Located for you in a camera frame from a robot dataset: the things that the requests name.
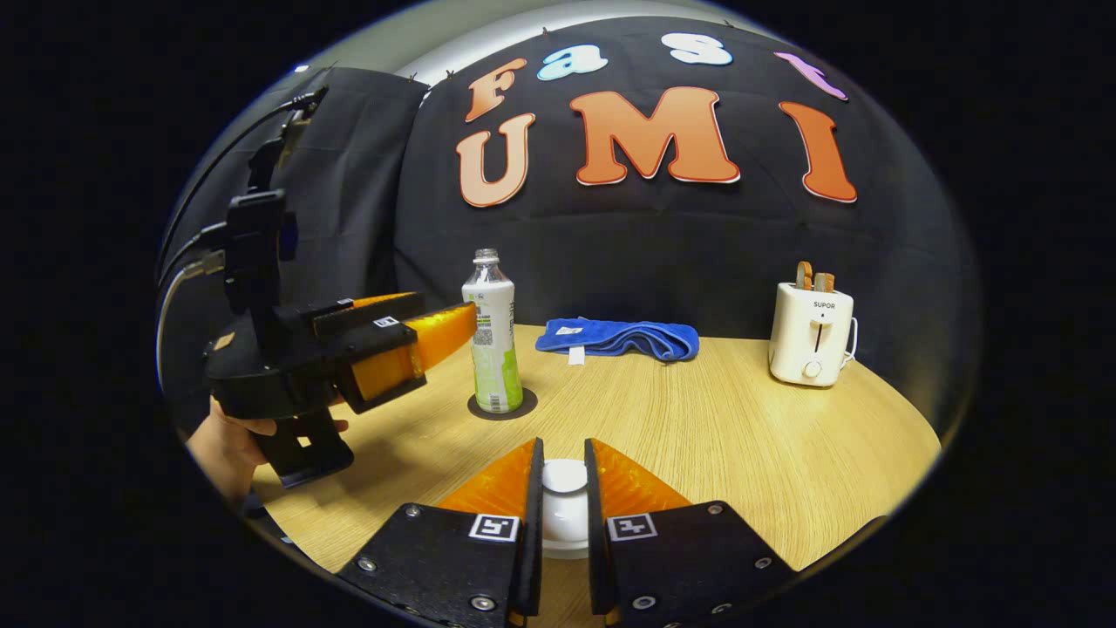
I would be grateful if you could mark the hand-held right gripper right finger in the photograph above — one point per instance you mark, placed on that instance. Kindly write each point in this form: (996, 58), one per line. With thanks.
(597, 558)

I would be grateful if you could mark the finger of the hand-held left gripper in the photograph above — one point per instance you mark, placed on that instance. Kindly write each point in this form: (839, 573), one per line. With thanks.
(370, 349)
(366, 318)

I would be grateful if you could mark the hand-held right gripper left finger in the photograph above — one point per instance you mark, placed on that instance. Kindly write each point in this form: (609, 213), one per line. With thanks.
(532, 558)

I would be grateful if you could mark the clear water bottle green label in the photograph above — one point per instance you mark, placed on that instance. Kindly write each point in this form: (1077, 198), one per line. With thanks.
(493, 349)

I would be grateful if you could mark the dark round coaster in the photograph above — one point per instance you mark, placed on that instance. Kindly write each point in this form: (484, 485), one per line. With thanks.
(528, 403)

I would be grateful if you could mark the blue towel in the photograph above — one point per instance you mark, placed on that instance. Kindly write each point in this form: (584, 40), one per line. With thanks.
(628, 338)

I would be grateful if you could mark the white toaster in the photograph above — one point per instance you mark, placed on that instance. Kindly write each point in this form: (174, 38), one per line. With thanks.
(806, 340)

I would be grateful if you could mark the brown toast slice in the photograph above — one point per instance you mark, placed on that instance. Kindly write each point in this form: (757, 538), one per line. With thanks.
(825, 283)
(804, 275)

